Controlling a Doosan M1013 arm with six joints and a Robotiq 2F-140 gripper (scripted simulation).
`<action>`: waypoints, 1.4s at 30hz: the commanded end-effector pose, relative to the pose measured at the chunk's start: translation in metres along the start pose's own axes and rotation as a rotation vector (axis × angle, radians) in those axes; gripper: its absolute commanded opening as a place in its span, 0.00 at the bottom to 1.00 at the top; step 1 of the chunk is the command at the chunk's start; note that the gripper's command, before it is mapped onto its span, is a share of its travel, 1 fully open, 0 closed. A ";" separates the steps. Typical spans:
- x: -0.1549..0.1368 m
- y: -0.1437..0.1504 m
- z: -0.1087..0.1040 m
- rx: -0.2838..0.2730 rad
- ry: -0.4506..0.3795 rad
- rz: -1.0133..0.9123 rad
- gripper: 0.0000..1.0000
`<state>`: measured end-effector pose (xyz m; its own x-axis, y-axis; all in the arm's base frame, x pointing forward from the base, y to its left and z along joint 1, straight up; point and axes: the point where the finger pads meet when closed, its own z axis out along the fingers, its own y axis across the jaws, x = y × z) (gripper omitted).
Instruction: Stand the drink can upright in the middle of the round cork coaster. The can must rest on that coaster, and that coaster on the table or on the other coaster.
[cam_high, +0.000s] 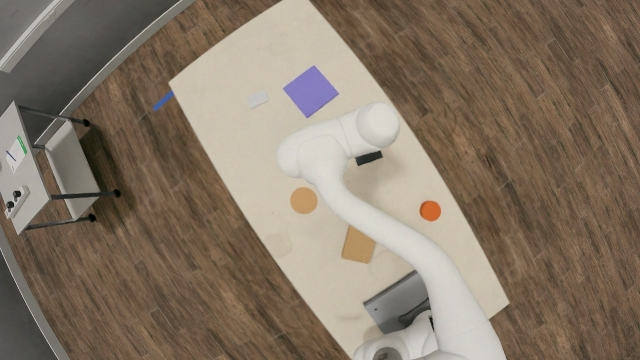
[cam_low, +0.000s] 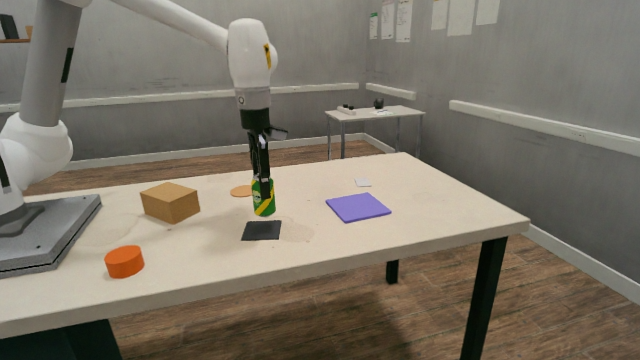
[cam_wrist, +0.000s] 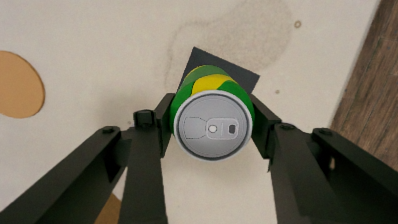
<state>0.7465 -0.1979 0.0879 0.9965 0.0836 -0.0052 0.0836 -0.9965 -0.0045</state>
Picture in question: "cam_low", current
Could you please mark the tan round disc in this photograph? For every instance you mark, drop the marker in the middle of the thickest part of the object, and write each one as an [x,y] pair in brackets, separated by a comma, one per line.
[241,191]

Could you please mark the green and yellow drink can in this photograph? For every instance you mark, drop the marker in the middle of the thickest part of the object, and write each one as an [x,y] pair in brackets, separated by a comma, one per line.
[263,207]

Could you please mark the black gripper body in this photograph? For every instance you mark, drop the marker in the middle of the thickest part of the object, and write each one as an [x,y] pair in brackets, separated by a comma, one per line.
[256,121]

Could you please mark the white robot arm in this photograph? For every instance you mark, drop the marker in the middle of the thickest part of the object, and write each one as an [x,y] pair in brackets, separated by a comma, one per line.
[34,144]

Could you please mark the tan cardboard box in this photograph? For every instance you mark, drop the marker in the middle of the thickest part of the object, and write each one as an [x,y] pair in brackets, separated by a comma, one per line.
[169,202]

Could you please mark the dark grey square slate coaster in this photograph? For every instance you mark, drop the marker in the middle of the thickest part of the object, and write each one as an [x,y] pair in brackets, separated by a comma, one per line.
[262,230]

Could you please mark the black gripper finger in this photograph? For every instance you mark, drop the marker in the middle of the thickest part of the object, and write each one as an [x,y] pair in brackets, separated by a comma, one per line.
[252,156]
[264,168]

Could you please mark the orange short cylinder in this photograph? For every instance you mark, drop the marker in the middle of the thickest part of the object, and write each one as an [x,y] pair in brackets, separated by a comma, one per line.
[124,261]

